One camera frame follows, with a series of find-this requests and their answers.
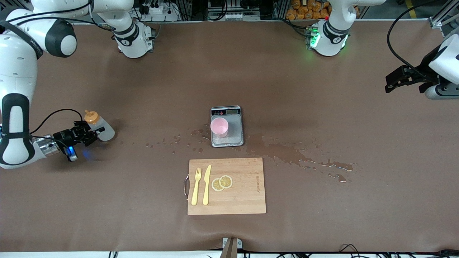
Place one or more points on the aluminium frame profile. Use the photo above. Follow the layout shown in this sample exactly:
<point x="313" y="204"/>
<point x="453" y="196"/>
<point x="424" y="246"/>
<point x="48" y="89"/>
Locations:
<point x="439" y="21"/>

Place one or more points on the lemon slice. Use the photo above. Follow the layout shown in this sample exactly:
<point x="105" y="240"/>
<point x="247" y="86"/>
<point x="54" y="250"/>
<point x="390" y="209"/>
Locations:
<point x="226" y="181"/>
<point x="216" y="185"/>

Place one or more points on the spilled liquid puddle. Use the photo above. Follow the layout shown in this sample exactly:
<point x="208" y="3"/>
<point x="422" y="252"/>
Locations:
<point x="283" y="152"/>

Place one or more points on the wooden cutting board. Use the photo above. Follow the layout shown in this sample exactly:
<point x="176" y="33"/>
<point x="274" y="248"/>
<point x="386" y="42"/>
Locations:
<point x="244" y="200"/>

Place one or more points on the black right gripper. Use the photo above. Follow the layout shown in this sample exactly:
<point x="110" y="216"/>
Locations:
<point x="65" y="135"/>

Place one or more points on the orange snack packets pile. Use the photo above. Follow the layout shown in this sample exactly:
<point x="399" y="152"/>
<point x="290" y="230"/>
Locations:
<point x="308" y="10"/>

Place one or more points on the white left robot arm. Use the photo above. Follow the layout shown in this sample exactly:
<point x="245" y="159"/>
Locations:
<point x="331" y="36"/>

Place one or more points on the translucent squeeze bottle orange cap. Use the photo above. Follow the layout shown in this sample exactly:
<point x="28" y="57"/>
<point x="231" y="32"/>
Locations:
<point x="104" y="132"/>

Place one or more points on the yellow plastic fork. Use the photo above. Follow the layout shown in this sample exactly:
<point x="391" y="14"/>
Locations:
<point x="195" y="193"/>

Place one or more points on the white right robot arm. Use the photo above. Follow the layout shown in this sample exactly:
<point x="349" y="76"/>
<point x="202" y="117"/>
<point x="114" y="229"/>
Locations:
<point x="18" y="71"/>

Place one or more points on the wooden camera mount post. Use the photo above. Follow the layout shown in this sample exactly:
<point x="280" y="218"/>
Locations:
<point x="231" y="249"/>

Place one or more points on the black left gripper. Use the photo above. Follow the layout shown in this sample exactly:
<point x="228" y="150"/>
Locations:
<point x="422" y="72"/>

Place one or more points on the yellow plastic knife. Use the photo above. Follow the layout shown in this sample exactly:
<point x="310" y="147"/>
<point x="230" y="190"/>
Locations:
<point x="206" y="190"/>

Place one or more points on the silver digital kitchen scale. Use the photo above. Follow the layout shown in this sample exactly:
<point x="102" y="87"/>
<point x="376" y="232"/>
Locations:
<point x="235" y="129"/>

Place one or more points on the white power strip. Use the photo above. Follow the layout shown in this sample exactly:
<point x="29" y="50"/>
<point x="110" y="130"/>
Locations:
<point x="157" y="10"/>

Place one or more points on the pink plastic cup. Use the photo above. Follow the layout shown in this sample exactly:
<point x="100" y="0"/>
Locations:
<point x="219" y="126"/>

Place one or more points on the white connector strip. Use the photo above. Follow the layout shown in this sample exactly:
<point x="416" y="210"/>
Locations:
<point x="233" y="16"/>

